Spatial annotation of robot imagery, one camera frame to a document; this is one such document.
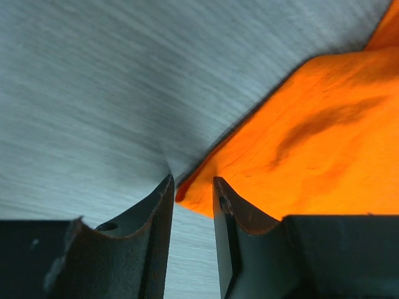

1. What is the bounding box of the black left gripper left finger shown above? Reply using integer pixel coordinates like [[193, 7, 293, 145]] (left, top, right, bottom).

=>
[[44, 174, 175, 298]]

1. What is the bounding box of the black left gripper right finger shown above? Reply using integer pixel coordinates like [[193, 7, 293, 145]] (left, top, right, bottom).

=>
[[213, 177, 299, 298]]

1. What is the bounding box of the orange shirt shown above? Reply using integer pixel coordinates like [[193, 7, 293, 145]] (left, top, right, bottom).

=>
[[176, 1, 398, 219]]

